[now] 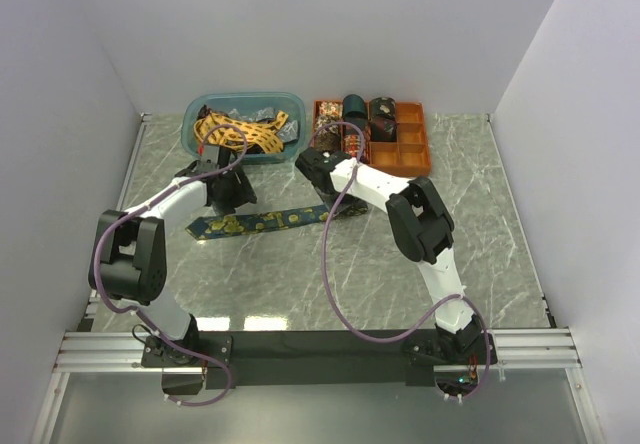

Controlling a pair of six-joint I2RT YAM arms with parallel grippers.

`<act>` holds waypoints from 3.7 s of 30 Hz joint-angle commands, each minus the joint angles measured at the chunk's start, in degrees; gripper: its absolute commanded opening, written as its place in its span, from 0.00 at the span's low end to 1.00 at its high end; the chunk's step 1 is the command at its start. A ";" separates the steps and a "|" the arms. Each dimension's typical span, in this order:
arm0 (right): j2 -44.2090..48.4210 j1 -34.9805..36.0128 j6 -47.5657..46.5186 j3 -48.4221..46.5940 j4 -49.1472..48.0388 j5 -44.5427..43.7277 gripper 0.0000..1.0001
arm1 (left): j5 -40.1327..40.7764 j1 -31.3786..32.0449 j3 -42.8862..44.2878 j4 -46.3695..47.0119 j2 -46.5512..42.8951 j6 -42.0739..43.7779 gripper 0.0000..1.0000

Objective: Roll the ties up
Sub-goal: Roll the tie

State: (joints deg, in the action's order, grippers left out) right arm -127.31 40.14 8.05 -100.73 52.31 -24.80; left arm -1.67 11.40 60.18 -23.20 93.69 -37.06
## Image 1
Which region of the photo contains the blue plastic bin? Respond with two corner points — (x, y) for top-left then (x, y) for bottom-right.
(181, 92), (310, 165)

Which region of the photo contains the red white rolled tie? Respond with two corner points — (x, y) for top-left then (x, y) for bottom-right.
(318, 101), (343, 119)

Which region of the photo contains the purple cable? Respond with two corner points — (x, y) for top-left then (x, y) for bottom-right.
(93, 124), (251, 407)
(312, 121), (491, 403)

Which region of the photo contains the dark red dotted rolled tie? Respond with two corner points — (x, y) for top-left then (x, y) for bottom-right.
(342, 117), (371, 139)

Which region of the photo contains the dark brown rolled tie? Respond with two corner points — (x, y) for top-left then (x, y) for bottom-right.
(313, 133), (341, 154)

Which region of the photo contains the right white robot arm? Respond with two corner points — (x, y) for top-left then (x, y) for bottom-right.
(295, 148), (497, 366)

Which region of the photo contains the dark tie in bin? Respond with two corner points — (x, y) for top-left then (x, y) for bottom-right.
(196, 105), (215, 123)

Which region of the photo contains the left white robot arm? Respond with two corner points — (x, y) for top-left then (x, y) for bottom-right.
(88, 144), (257, 366)

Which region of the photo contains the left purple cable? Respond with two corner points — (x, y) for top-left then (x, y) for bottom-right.
(93, 124), (251, 407)

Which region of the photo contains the blue floral tie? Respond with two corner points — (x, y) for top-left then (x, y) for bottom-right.
(185, 204), (330, 241)

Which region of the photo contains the red striped rolled tie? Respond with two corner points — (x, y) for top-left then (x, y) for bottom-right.
(342, 134), (370, 164)

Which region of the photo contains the orange divided tray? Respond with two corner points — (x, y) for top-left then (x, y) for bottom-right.
(313, 99), (431, 177)

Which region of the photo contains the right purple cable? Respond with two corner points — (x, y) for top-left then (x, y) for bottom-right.
(312, 121), (491, 403)

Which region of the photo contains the yellow patterned tie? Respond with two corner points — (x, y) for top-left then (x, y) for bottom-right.
(193, 112), (284, 154)

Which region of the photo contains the black floral rolled tie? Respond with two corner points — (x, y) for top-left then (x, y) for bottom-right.
(369, 96), (396, 121)

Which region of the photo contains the brown patterned rolled tie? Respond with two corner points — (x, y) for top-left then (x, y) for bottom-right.
(314, 115), (341, 137)

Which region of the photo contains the maroon rolled tie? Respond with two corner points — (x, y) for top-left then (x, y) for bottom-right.
(369, 116), (397, 142)

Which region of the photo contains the teal rolled tie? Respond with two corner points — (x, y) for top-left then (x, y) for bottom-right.
(342, 94), (368, 120)

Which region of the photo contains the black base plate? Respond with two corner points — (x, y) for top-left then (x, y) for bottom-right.
(141, 329), (497, 395)

